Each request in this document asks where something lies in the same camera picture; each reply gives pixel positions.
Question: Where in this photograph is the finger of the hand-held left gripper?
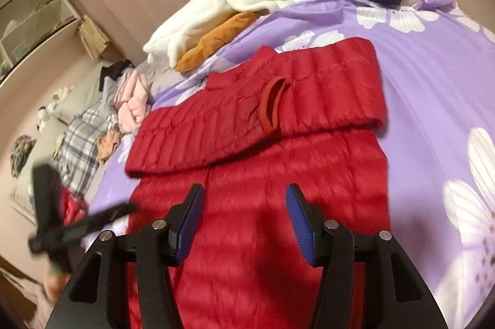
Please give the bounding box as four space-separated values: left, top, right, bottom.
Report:
60 202 138 241
31 163 63 233

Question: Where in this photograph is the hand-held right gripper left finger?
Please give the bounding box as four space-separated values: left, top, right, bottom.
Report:
46 184 205 329

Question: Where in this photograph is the floral patterned cushion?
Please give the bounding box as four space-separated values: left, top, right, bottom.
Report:
10 135 37 179

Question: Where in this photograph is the white open shelf cabinet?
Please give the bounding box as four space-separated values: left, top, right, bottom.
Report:
0 0 84 86

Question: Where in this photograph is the white fleece garment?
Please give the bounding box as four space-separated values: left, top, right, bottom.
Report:
143 0 304 68

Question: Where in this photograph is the tan crumpled cloth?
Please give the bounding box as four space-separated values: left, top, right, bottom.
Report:
97 130 123 165

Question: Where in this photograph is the red down jacket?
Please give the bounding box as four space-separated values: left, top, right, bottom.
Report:
62 37 391 329

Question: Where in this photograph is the grey plaid garment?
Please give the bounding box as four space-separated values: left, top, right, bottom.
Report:
58 102 120 198

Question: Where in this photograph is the white plush toy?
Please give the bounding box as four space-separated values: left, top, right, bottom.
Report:
37 85 76 132

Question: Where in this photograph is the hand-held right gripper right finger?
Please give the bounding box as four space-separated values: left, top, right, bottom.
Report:
285 184 449 329

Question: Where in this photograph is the pink garment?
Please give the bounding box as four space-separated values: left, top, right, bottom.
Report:
115 71 153 134

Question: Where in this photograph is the black garment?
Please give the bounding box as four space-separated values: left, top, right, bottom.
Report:
100 60 134 90

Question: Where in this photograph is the purple floral bedsheet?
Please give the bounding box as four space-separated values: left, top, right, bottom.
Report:
89 0 495 329

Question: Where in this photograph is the orange garment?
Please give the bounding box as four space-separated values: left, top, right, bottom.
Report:
177 10 267 72

